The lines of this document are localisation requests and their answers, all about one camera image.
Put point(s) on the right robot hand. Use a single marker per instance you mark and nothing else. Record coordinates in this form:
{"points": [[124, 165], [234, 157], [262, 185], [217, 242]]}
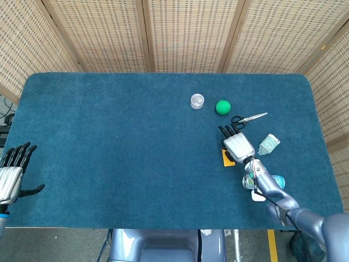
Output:
{"points": [[237, 146]]}

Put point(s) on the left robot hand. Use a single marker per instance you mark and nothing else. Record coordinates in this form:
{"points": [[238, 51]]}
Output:
{"points": [[9, 181]]}

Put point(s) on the yellow rectangular card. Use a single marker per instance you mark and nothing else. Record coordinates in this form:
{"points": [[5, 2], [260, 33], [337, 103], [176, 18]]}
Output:
{"points": [[226, 161]]}

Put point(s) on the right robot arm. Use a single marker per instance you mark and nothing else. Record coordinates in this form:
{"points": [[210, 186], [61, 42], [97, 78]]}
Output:
{"points": [[283, 199]]}

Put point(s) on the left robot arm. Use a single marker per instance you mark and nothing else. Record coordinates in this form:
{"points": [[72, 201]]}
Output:
{"points": [[2, 218]]}

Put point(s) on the small clear pouch bottle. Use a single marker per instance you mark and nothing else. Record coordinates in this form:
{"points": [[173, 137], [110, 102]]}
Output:
{"points": [[268, 145]]}

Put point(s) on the light blue drink can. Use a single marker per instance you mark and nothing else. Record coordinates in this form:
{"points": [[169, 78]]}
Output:
{"points": [[248, 182]]}

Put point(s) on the green ball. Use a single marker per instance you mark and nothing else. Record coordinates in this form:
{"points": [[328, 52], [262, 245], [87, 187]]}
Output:
{"points": [[223, 107]]}

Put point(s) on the white earbud case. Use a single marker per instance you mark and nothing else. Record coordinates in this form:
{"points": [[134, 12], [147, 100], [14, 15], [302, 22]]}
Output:
{"points": [[255, 197]]}

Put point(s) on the clear plastic jar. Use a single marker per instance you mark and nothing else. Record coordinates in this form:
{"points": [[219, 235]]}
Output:
{"points": [[197, 101]]}

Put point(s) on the blue table mat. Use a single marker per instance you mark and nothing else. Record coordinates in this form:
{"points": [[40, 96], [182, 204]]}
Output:
{"points": [[136, 150]]}

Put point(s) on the grey robot torso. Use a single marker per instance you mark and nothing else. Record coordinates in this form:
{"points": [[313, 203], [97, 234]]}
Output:
{"points": [[163, 245]]}

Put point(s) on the woven folding screen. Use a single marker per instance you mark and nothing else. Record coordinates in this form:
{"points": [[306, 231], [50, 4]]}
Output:
{"points": [[174, 35]]}

